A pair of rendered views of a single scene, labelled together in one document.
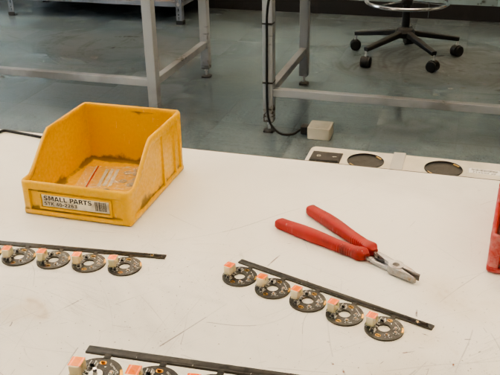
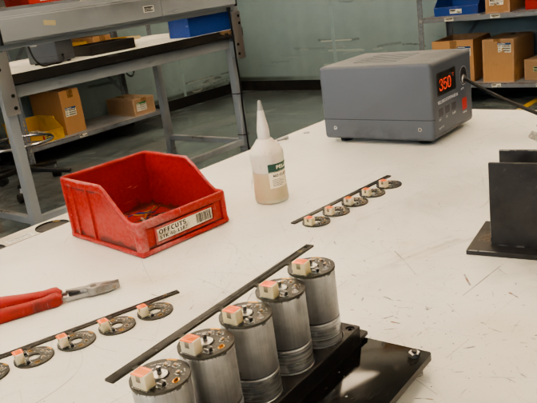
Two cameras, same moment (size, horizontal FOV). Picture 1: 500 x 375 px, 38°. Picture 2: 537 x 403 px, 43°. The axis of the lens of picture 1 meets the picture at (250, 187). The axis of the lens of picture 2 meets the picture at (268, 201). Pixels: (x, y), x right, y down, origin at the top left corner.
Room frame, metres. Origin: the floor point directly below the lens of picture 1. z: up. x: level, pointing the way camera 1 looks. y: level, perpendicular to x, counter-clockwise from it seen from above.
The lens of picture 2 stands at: (0.11, 0.27, 0.96)
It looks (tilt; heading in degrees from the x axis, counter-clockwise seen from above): 18 degrees down; 295
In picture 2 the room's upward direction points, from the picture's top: 8 degrees counter-clockwise
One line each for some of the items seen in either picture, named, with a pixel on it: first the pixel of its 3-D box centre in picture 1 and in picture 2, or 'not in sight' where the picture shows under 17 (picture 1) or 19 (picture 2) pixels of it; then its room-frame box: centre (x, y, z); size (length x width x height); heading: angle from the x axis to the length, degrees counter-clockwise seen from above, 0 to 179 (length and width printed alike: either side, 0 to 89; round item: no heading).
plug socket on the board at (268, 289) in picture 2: not in sight; (270, 289); (0.25, 0.00, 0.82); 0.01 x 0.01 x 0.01; 76
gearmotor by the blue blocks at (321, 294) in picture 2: not in sight; (316, 309); (0.24, -0.04, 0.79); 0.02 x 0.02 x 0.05
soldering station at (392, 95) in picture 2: not in sight; (396, 96); (0.32, -0.58, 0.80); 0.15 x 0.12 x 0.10; 165
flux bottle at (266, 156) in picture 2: not in sight; (265, 150); (0.39, -0.32, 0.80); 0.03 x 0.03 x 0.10
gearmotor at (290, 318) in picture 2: not in sight; (286, 333); (0.25, -0.01, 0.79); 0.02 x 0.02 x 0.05
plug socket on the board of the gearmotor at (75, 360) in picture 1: (79, 367); (144, 377); (0.27, 0.08, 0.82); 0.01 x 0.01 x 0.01; 76
